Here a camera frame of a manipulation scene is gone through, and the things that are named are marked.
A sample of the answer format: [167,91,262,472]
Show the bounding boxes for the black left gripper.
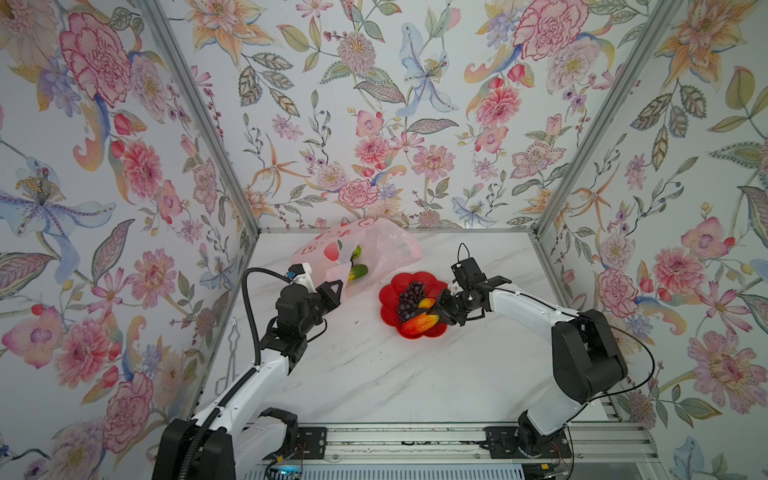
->
[296,280,344,339]

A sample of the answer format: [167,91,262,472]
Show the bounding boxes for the red orange toy mango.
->
[400,313,439,338]

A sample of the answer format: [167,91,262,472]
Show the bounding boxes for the dark purple toy grapes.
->
[397,281,426,323]

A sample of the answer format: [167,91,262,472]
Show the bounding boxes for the green orange toy papaya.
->
[348,264,369,282]

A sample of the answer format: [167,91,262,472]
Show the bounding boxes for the pink plastic bag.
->
[291,218,422,300]

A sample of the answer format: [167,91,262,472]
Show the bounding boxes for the red yellow toy peach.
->
[418,297,436,310]

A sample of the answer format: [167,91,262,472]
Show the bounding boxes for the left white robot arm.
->
[152,279,343,479]

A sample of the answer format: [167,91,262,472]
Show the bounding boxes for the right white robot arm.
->
[428,257,628,458]

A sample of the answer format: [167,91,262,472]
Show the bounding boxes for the red flower-shaped plastic plate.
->
[379,271,447,340]

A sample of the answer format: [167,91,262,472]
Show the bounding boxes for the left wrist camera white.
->
[286,263,316,293]

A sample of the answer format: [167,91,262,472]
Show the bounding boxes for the black corrugated cable left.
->
[173,267,292,480]

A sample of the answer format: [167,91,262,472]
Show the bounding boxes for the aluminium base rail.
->
[291,421,658,465]

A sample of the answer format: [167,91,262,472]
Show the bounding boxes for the thin black cable right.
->
[455,242,657,480]

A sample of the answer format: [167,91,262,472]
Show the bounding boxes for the aluminium corner post left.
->
[137,0,260,238]

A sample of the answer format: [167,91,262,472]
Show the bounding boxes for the aluminium corner post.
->
[531,0,679,240]
[137,0,260,238]

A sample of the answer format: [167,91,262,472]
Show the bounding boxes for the aluminium corner post right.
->
[531,0,679,240]

